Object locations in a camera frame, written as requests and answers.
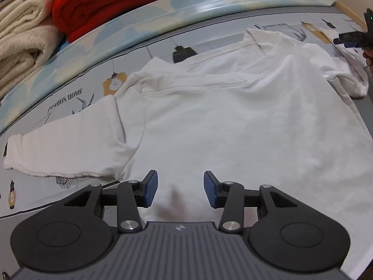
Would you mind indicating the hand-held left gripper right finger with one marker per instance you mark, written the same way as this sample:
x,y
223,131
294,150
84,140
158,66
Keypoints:
x,y
211,188

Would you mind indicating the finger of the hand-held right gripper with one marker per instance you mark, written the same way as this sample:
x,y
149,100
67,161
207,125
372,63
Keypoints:
x,y
346,38

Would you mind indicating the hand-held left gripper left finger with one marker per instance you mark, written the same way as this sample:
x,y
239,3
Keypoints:
x,y
150,187

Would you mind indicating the white shirt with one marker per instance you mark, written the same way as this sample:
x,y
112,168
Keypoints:
x,y
218,116

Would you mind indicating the person's right hand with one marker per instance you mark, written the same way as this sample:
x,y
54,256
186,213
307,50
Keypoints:
x,y
368,59

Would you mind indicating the deer print bed sheet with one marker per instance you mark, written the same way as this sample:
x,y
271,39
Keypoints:
x,y
163,51

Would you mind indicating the light blue patterned quilt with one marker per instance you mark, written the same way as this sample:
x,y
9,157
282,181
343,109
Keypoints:
x,y
145,17

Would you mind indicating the red folded blanket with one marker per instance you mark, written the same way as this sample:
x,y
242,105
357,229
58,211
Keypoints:
x,y
116,3

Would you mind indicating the cream folded blanket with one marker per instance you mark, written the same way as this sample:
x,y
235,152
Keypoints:
x,y
23,35

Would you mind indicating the wooden bed frame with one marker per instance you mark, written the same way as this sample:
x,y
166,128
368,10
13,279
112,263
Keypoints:
x,y
352,13

